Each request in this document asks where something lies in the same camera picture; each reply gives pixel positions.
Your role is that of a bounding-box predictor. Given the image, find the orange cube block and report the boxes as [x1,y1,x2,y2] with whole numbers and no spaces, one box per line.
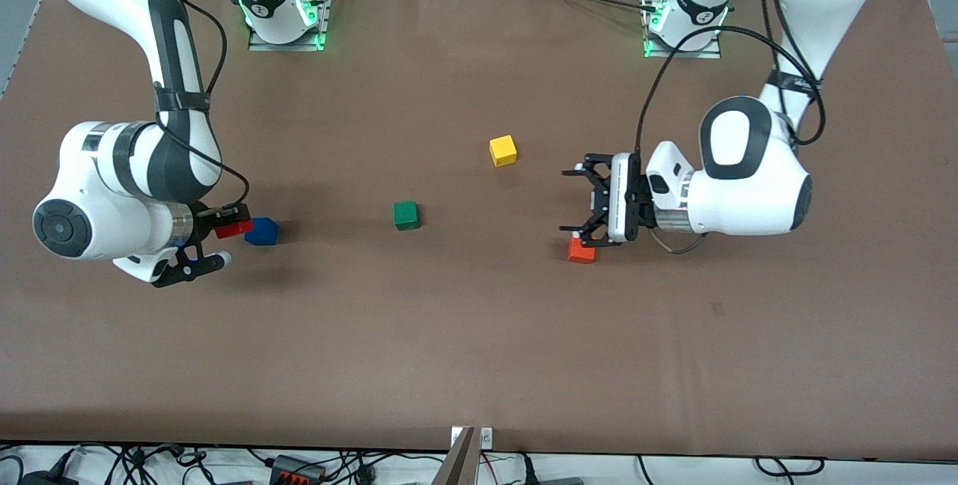
[567,234,598,265]

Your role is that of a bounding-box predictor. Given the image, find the blue cube block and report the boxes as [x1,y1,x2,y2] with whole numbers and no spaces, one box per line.
[245,217,279,246]

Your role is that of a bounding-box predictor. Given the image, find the yellow cube block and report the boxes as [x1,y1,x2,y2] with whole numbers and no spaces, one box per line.
[489,135,518,168]

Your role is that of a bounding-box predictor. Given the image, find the black power strip red switches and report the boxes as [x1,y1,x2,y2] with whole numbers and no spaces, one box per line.
[269,454,327,485]

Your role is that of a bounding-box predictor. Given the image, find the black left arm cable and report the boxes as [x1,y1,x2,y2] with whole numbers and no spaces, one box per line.
[635,0,826,158]

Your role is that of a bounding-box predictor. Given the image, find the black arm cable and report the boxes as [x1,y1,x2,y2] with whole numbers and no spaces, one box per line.
[153,0,251,210]
[635,0,826,158]

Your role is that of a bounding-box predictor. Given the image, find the black right arm strap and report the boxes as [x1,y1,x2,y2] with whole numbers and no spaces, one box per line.
[153,88,212,112]

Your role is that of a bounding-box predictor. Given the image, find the black arm strap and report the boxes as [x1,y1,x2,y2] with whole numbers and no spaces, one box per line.
[153,88,212,112]
[765,70,824,97]

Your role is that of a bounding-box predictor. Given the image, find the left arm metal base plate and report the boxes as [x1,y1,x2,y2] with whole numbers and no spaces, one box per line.
[642,0,723,59]

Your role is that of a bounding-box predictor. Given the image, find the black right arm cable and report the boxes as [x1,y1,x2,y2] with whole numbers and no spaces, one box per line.
[153,0,251,210]

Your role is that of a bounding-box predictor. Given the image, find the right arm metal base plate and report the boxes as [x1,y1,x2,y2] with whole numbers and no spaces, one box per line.
[248,0,332,52]

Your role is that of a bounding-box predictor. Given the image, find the black left arm strap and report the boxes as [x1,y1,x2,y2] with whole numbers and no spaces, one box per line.
[765,70,824,97]

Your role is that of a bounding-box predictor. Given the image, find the small white metal bracket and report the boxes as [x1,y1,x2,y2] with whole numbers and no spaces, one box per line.
[451,427,494,449]

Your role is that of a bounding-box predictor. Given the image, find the grey camera mount pole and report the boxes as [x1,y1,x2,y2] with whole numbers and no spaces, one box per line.
[432,427,477,485]

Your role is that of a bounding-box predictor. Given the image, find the black looped cable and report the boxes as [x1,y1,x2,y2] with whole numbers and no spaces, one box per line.
[754,456,826,478]

